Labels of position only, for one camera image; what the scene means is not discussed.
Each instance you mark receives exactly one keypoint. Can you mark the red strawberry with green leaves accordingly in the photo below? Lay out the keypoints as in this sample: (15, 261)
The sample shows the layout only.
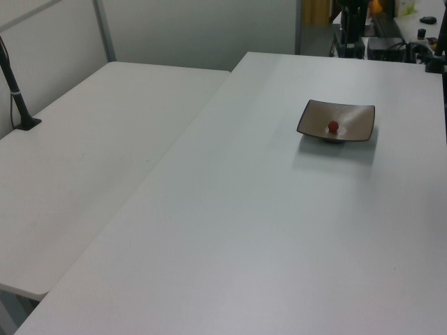
(333, 126)

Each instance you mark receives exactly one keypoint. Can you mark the square brown ceramic plate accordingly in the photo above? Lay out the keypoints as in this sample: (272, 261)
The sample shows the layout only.
(344, 117)

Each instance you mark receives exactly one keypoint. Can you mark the white folding table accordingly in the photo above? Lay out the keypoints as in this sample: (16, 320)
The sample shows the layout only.
(70, 167)

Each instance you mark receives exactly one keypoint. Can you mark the tan wooden cabinet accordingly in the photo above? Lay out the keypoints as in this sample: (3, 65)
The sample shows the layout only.
(315, 12)

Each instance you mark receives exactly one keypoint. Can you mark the black equipment stand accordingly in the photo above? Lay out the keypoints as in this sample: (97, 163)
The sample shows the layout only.
(351, 28)

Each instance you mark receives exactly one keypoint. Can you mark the black controller box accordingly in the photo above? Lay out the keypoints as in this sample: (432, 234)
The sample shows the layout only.
(386, 49)

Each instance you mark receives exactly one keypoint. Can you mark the black keyboard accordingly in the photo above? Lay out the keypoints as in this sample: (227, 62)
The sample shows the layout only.
(386, 25)

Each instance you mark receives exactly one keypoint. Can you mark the orange object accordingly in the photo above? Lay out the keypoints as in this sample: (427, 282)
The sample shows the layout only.
(374, 6)

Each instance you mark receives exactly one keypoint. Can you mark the green and white box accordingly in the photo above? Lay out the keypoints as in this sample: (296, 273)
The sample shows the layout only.
(405, 7)

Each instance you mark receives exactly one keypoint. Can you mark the black computer mouse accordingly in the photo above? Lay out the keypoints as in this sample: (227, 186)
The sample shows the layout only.
(428, 20)

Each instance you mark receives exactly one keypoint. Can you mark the grey metal partition post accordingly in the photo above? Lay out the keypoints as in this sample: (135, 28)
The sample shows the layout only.
(104, 31)
(298, 28)

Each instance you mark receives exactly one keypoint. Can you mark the black camera pole with base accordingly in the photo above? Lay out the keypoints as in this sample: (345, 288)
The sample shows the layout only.
(15, 97)

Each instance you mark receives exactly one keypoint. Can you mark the black camera clamp with pole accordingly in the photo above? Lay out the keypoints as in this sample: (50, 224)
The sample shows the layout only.
(440, 42)

